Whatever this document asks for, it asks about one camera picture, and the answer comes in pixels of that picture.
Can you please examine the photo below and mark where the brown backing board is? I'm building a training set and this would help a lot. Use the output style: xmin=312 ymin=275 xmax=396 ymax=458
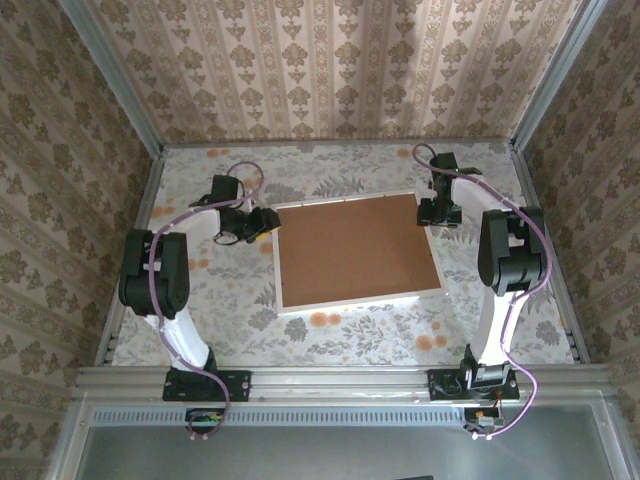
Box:
xmin=276 ymin=193 xmax=442 ymax=309

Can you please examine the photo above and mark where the white picture frame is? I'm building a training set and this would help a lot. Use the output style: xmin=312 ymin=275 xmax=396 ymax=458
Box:
xmin=269 ymin=190 xmax=447 ymax=316

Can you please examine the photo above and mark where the floral patterned table sheet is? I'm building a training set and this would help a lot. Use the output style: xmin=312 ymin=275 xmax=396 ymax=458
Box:
xmin=107 ymin=142 xmax=579 ymax=366

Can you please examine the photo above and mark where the grey metal panel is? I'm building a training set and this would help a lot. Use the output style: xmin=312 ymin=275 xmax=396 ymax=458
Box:
xmin=74 ymin=403 xmax=624 ymax=480

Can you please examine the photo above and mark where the aluminium side rail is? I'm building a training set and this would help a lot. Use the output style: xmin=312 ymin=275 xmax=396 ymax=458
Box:
xmin=508 ymin=142 xmax=591 ymax=364
xmin=94 ymin=147 xmax=169 ymax=366

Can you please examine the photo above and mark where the aluminium rear rail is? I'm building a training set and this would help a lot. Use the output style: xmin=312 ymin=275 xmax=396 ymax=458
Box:
xmin=160 ymin=137 xmax=516 ymax=149

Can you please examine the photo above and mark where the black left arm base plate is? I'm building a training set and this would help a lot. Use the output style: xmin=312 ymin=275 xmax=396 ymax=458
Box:
xmin=162 ymin=368 xmax=252 ymax=402

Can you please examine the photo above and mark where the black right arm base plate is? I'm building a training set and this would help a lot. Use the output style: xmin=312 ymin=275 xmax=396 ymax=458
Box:
xmin=427 ymin=368 xmax=521 ymax=402

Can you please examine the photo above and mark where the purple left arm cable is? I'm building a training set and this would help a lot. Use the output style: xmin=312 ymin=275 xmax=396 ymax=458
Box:
xmin=147 ymin=162 xmax=266 ymax=441

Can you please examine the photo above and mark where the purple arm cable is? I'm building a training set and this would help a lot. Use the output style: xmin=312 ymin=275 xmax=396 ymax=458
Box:
xmin=412 ymin=143 xmax=554 ymax=441
xmin=147 ymin=162 xmax=266 ymax=441

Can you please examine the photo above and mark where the aluminium mounting rail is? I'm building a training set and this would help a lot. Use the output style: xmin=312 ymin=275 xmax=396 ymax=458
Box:
xmin=74 ymin=364 xmax=614 ymax=401

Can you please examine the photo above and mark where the aluminium corner post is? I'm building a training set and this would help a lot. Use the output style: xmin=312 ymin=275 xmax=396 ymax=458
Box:
xmin=59 ymin=0 xmax=166 ymax=156
xmin=509 ymin=0 xmax=609 ymax=151

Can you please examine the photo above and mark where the grey slotted cable duct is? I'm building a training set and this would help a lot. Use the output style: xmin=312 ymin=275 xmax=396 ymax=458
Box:
xmin=92 ymin=405 xmax=469 ymax=427

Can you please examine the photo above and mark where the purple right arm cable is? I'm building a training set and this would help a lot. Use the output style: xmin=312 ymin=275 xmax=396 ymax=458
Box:
xmin=412 ymin=143 xmax=554 ymax=441

